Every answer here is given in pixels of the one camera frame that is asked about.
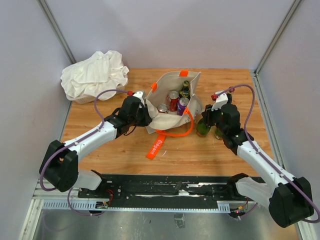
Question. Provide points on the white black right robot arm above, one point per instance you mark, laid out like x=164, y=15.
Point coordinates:
x=287, y=198

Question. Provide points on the red soda can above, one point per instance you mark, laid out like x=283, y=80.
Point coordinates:
x=162, y=108
x=172, y=98

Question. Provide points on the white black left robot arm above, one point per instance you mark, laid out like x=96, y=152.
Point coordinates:
x=60, y=166

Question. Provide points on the aluminium corner post left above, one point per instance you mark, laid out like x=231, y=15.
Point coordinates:
x=56, y=29

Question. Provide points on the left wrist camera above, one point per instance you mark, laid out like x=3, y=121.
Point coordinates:
x=140, y=95

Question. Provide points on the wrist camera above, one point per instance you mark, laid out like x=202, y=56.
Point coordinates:
x=221, y=99
x=140, y=95

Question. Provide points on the aluminium corner post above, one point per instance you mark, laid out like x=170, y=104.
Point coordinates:
x=278, y=34
x=56, y=29

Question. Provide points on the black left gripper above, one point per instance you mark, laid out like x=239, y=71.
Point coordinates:
x=147, y=119

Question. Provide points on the purple soda can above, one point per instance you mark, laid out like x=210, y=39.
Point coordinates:
x=181, y=105

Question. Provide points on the aluminium corner post right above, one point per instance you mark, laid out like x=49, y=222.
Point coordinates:
x=278, y=34

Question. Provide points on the brown cola glass bottle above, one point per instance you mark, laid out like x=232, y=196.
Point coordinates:
x=229, y=94

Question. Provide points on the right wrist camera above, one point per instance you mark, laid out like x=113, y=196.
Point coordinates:
x=221, y=99

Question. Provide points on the beige canvas tote bag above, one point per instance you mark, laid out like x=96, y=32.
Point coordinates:
x=159, y=94

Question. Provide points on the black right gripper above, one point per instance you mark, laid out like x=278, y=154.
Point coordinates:
x=208, y=113

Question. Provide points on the white crumpled cloth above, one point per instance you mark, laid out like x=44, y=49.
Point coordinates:
x=98, y=73

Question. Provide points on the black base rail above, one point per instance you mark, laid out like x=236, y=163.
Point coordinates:
x=163, y=192

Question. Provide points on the white plastic basket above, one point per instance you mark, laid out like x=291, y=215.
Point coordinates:
x=85, y=98

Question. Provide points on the green glass bottle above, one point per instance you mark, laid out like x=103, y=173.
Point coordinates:
x=185, y=90
x=203, y=127
x=218, y=134

